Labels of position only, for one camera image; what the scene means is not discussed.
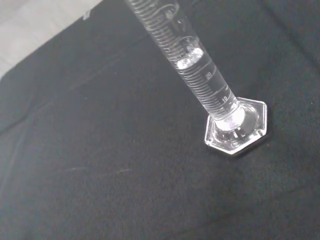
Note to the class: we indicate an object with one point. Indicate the black bench cloth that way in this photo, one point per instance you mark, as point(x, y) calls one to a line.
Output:
point(125, 162)

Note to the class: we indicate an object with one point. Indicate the clear tape piece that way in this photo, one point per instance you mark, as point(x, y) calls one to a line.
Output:
point(86, 15)

